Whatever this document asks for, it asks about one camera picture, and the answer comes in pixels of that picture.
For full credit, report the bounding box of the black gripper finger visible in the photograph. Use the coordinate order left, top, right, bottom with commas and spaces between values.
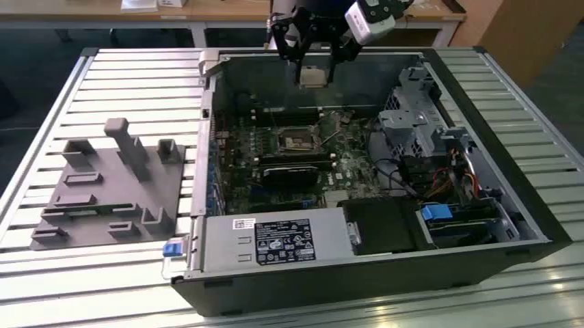
326, 25, 366, 85
271, 12, 316, 87

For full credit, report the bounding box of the silver CPU plate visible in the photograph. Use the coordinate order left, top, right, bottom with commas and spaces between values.
301, 66, 331, 90

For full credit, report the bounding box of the CPU socket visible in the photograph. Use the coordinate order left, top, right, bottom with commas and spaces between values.
272, 126, 323, 154

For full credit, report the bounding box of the black RAM slot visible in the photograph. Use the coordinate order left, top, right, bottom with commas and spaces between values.
255, 159, 332, 167
257, 153, 332, 161

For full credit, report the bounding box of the wooden desk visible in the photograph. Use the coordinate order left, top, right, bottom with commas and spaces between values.
0, 0, 467, 49

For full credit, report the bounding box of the metal drive cage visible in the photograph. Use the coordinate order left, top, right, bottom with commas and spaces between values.
378, 66, 470, 158

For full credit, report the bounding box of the white cardboard box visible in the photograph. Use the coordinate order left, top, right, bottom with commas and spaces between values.
120, 0, 158, 14

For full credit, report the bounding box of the green motherboard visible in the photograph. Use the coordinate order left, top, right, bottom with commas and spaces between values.
208, 102, 388, 217

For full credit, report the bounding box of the wooden cabinet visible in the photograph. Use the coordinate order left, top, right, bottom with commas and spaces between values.
448, 0, 584, 89

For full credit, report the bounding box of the black graphics card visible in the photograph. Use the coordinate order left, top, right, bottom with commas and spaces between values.
257, 164, 320, 191

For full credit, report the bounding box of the silver chipset heatsink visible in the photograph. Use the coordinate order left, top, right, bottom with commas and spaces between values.
323, 191, 351, 208

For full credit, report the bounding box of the blue disk carrier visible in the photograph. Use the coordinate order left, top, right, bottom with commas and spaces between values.
420, 204, 452, 223

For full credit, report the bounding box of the grey parts rack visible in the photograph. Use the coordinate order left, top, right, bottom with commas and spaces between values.
26, 118, 188, 253

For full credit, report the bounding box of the grey power supply unit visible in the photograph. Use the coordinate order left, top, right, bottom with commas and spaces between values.
200, 206, 360, 274

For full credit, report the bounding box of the black open PC case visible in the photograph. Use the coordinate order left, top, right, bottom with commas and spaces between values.
170, 46, 573, 317

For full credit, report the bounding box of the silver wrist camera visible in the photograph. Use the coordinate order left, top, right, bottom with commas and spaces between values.
343, 0, 398, 45

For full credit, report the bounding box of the black wire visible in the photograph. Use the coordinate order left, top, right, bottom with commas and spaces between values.
372, 157, 420, 197

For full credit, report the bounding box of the yellow wire bundle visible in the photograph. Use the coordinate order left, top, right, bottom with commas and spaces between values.
426, 170, 479, 201

